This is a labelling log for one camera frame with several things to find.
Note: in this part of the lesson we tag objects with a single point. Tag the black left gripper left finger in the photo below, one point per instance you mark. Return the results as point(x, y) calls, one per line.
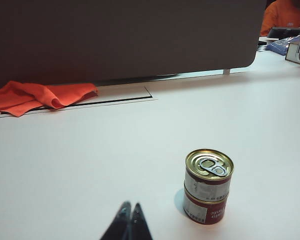
point(117, 225)

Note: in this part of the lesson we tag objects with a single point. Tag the person in orange shirt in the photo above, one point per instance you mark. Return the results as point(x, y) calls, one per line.
point(282, 13)

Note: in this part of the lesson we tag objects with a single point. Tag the wide brown desk divider panel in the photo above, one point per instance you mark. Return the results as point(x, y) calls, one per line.
point(115, 37)

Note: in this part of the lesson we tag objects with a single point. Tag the blue crumpled object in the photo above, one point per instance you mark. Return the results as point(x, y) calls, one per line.
point(281, 46)

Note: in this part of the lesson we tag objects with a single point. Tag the black tablet device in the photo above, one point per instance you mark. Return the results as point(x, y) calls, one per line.
point(283, 32)

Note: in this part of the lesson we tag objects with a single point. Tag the red tomato paste can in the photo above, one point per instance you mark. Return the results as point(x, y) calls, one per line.
point(207, 211)
point(207, 177)

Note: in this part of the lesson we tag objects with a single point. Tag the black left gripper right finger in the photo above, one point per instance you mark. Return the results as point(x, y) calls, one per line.
point(140, 225)

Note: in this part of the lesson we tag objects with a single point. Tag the orange cloth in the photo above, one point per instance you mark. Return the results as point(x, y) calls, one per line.
point(40, 96)

